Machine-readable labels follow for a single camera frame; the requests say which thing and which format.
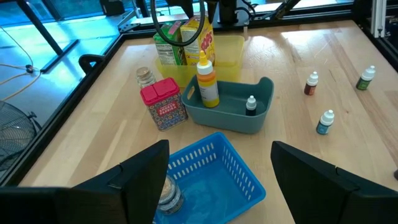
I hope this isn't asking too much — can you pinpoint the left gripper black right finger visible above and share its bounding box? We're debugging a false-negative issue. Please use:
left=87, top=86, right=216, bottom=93
left=270, top=140, right=361, bottom=224

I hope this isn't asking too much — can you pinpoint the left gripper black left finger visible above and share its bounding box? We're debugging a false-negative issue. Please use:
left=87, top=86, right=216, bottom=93
left=73, top=139, right=170, bottom=224

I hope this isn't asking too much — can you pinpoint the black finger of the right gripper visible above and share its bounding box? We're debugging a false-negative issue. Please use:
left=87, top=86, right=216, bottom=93
left=205, top=0, right=218, bottom=24
left=167, top=0, right=195, bottom=19

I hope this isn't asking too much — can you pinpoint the glass jar of brown spice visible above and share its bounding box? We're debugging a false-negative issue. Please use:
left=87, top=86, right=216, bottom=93
left=157, top=174, right=185, bottom=216

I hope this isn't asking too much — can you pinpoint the yellow Corn Pops cereal box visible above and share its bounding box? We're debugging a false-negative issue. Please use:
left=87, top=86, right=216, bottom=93
left=180, top=15, right=216, bottom=66

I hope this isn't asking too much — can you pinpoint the green Apple Jacks cereal box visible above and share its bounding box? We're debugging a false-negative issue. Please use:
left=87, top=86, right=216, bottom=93
left=153, top=21, right=187, bottom=66

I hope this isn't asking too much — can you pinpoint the blue slotted plastic basket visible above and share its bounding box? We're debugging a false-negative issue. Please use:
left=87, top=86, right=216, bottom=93
left=154, top=132, right=267, bottom=224

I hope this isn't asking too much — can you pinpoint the yellow squeeze bottle white cap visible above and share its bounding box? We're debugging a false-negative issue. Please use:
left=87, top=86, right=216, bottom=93
left=196, top=50, right=220, bottom=109

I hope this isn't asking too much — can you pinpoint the dark blue dropper bottle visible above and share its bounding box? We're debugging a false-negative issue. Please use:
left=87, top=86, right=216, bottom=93
left=245, top=95, right=257, bottom=117

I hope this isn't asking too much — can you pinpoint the orange-red dropper bottle white cap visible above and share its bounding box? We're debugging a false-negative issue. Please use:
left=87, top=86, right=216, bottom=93
left=303, top=71, right=320, bottom=96

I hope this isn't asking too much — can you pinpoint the yellow translucent plastic bin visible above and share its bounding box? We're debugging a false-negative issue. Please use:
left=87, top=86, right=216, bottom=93
left=154, top=35, right=246, bottom=88

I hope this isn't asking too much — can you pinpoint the teal dropper bottle white cap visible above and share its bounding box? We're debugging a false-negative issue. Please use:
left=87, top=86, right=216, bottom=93
left=315, top=109, right=335, bottom=136

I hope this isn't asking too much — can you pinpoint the grey-green plastic bin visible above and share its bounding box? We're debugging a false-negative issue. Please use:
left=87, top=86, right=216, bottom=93
left=181, top=74, right=275, bottom=134

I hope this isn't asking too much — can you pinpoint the green dropper bottle white cap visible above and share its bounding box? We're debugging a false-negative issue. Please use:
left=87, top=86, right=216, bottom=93
left=355, top=65, right=376, bottom=91

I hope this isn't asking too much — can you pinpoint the black floor fan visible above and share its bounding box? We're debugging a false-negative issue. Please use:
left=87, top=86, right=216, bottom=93
left=0, top=101, right=43, bottom=175

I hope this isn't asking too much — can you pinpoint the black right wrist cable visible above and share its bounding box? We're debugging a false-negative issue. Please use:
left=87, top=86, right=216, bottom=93
left=150, top=0, right=206, bottom=48

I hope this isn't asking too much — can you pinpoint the silver aluminium rig post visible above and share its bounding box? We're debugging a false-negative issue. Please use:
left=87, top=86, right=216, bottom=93
left=371, top=0, right=386, bottom=39

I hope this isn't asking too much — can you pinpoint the yellow extension cord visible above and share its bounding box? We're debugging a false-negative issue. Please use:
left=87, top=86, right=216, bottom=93
left=0, top=63, right=43, bottom=94

